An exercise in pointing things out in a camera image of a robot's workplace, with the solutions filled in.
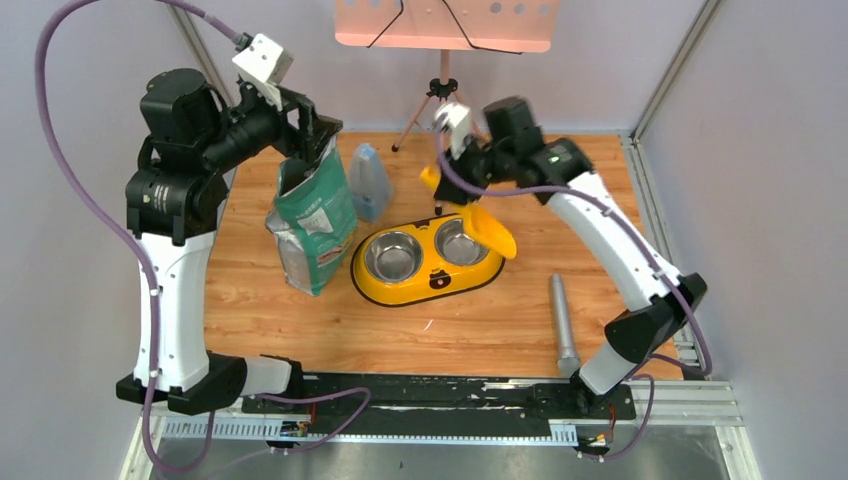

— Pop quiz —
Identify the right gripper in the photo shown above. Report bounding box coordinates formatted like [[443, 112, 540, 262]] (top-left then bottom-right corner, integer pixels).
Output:
[[435, 136, 513, 207]]

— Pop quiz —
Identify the yellow plastic scoop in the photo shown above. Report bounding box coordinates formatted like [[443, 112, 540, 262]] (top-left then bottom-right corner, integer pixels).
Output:
[[441, 200, 517, 259]]

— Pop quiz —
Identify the green pet food bag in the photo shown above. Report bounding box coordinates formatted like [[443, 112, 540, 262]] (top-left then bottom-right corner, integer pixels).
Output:
[[265, 136, 358, 296]]

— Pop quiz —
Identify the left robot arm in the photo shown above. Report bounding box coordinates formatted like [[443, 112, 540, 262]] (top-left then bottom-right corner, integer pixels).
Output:
[[116, 68, 343, 415]]

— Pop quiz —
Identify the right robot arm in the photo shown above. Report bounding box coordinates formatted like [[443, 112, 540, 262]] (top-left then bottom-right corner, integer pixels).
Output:
[[421, 96, 707, 418]]

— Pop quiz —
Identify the yellow double pet bowl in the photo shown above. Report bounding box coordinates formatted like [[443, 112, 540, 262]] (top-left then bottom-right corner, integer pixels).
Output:
[[350, 213, 506, 308]]

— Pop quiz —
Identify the blue wrapped package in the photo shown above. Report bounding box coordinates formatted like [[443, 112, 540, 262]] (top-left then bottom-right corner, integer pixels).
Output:
[[348, 143, 394, 223]]

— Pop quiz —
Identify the pink music stand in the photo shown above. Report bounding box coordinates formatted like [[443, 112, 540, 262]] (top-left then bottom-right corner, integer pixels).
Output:
[[334, 0, 560, 153]]

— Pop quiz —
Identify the grey metal tube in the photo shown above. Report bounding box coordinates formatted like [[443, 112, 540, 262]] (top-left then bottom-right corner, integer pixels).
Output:
[[549, 273, 581, 377]]

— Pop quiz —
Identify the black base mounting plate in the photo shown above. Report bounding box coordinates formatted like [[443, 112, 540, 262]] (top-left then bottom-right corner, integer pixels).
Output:
[[241, 372, 637, 439]]

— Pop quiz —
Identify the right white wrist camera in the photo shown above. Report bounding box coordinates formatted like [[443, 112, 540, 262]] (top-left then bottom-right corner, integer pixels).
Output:
[[433, 102, 473, 160]]

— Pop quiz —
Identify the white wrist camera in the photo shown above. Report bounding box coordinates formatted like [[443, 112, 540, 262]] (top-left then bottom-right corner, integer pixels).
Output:
[[433, 102, 473, 160], [232, 34, 294, 112]]

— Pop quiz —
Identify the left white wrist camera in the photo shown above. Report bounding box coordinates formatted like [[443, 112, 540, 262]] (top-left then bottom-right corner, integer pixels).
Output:
[[232, 34, 294, 112]]

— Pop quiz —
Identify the slotted cable duct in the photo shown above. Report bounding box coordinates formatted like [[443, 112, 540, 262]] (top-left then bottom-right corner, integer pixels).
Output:
[[161, 417, 579, 447]]

